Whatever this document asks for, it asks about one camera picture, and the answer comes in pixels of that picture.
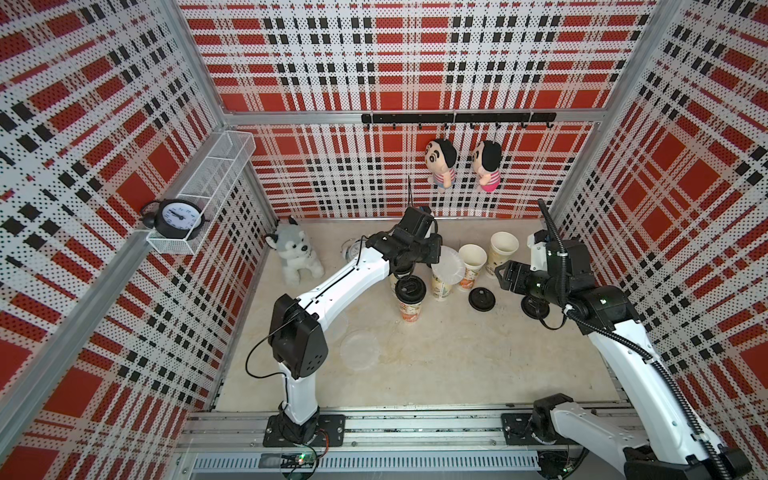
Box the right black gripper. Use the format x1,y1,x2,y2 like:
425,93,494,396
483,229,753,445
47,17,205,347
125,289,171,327
495,259,567,308

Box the translucent paper disc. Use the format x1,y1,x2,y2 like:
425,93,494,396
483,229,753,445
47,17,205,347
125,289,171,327
340,331,380,371
431,245,466,285
324,312,349,345

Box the black cup lid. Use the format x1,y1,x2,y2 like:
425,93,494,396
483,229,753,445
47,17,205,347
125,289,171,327
468,287,496,312
521,295,550,320
395,275,427,305

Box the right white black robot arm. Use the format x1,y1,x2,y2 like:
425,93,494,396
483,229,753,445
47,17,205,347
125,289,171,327
495,230,752,479

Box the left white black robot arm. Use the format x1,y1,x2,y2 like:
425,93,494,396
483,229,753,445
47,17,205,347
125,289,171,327
267,206,442,445

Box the black cup lid front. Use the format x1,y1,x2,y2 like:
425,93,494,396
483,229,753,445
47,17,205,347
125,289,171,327
521,295,550,320

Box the middle tall paper cup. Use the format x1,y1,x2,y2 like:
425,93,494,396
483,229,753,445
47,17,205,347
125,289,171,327
430,277,453,302

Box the paper cup red flowers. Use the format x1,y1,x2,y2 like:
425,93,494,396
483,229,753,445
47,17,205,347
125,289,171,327
458,244,487,292

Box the white twin-bell alarm clock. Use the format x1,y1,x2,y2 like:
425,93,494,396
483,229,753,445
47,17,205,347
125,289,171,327
341,237,366,263

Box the hanging boy doll striped shirt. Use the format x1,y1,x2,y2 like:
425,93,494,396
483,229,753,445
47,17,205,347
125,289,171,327
425,139,457,191

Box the hanging doll pink shirt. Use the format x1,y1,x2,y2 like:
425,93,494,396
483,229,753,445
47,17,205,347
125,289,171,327
471,140,502,193

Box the translucent paper disc front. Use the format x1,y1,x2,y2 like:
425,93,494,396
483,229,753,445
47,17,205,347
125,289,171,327
340,331,380,371

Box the grey husky plush toy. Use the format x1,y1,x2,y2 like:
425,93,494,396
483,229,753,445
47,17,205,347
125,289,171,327
265,216,325,286

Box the black alarm clock on shelf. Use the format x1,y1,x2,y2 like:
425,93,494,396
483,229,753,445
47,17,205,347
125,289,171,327
140,199,206,240

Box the black wall hook rail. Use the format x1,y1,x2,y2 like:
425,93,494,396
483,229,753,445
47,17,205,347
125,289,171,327
361,112,557,126

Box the white wire wall shelf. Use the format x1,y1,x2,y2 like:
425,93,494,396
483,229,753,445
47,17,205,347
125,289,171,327
146,130,256,255

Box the green circuit board with wires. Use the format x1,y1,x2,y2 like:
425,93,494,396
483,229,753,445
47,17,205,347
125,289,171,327
258,444,329,480

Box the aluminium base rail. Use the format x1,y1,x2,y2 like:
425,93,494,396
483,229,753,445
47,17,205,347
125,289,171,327
168,405,596,479

